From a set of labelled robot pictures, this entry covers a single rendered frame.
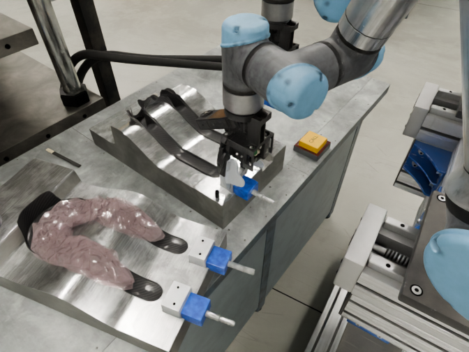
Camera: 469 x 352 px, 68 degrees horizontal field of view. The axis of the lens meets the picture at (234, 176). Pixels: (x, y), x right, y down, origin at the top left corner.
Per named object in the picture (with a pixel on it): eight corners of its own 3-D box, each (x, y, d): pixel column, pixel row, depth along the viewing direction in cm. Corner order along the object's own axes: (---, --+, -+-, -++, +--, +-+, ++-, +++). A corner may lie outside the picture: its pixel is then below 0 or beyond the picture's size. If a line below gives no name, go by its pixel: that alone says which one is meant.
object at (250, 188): (278, 204, 78) (280, 187, 75) (266, 218, 76) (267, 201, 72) (233, 179, 84) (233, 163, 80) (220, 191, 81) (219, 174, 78)
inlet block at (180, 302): (239, 317, 65) (239, 304, 61) (229, 343, 62) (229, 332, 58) (177, 292, 68) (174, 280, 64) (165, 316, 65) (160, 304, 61)
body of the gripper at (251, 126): (250, 174, 68) (253, 126, 59) (217, 156, 71) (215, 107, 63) (272, 154, 72) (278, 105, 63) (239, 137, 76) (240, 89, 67)
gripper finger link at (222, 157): (220, 179, 72) (225, 142, 67) (214, 176, 72) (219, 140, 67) (233, 171, 75) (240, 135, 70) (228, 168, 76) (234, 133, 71)
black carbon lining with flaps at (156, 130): (253, 153, 91) (255, 123, 84) (213, 188, 82) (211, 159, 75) (161, 105, 106) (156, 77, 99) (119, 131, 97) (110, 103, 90)
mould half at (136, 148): (283, 169, 96) (288, 130, 87) (223, 230, 82) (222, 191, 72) (158, 105, 118) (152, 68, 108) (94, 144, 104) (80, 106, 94)
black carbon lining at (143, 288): (192, 242, 74) (189, 223, 69) (156, 307, 64) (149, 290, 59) (63, 198, 82) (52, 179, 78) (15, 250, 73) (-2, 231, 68)
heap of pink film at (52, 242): (171, 227, 75) (165, 204, 70) (125, 301, 64) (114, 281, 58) (74, 195, 82) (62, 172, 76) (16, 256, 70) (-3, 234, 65)
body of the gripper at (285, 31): (280, 77, 86) (285, 28, 78) (252, 66, 90) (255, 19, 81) (296, 65, 91) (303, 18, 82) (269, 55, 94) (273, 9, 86)
